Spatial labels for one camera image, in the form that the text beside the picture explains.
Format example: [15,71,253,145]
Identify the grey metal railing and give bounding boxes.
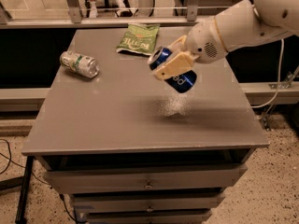
[0,0,240,29]

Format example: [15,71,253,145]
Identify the grey metal wall bracket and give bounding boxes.
[260,65,299,131]

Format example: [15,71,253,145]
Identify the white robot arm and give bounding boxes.
[148,0,299,80]

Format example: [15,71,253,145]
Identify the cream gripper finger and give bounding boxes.
[167,35,187,53]
[151,51,198,80]

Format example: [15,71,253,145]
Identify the black metal stand leg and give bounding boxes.
[15,156,34,224]

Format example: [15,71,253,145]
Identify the black office chair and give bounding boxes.
[85,0,133,18]

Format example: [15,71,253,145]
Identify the person's right leg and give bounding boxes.
[89,0,97,19]

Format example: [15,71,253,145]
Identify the grey top drawer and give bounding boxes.
[44,164,247,194]

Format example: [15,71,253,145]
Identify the silver green soda can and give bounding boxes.
[60,51,99,78]

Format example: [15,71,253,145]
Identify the grey drawer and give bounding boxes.
[71,192,224,213]
[87,209,211,224]
[44,164,247,194]

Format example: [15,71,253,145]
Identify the blue pepsi can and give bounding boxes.
[148,47,197,93]

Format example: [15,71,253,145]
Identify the green chip bag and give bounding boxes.
[116,23,160,56]

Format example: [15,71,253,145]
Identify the black floor cable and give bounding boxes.
[0,138,50,189]

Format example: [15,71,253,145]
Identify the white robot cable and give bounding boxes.
[251,38,286,110]

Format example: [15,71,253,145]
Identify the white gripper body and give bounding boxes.
[184,17,227,63]

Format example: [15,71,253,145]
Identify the grey middle drawer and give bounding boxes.
[71,192,224,213]

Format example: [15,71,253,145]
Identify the grey bottom drawer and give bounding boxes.
[87,209,211,224]

